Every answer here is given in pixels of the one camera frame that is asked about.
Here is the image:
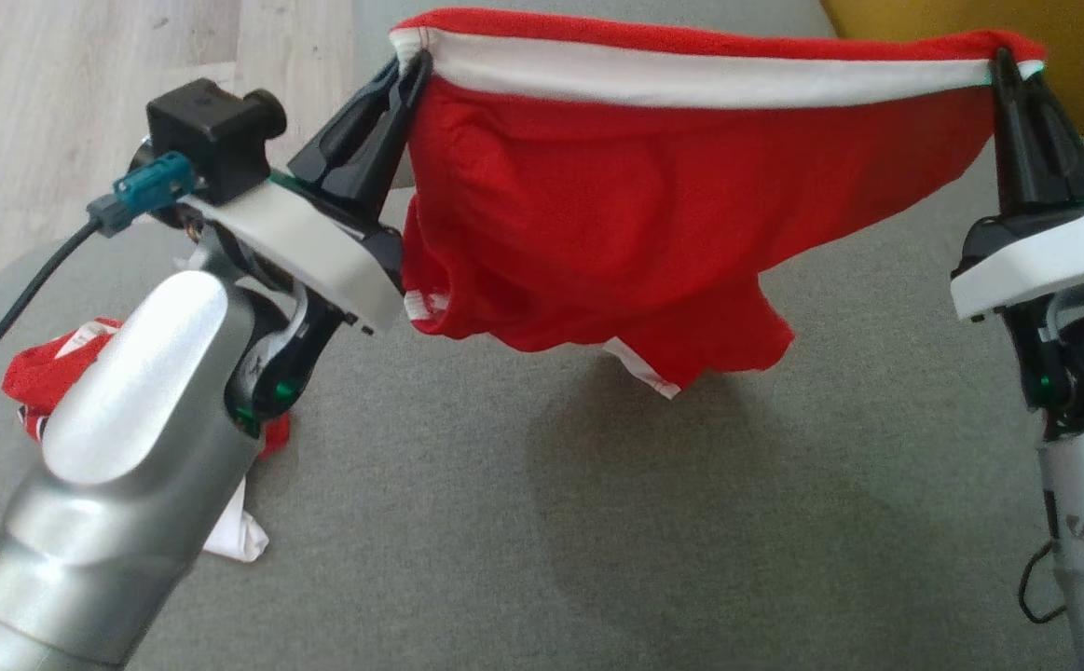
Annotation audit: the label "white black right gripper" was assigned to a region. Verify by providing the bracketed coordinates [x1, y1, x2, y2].
[950, 47, 1084, 323]

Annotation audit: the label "red shorts with white waistband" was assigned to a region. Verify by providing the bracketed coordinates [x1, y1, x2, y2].
[391, 7, 1048, 400]

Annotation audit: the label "black cable with teal connector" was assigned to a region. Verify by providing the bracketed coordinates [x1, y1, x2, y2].
[0, 154, 198, 402]

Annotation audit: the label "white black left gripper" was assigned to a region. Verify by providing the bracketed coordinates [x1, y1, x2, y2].
[178, 49, 433, 336]

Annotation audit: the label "white garment with red trim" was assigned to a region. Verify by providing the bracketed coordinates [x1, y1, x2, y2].
[201, 475, 270, 563]

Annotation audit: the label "red jersey with black lettering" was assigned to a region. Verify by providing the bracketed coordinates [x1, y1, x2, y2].
[1, 317, 293, 462]

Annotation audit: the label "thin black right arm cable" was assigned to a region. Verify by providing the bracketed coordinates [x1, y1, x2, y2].
[1017, 539, 1071, 625]

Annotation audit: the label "yellow and grey sofa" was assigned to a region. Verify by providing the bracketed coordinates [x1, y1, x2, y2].
[0, 0, 1084, 671]

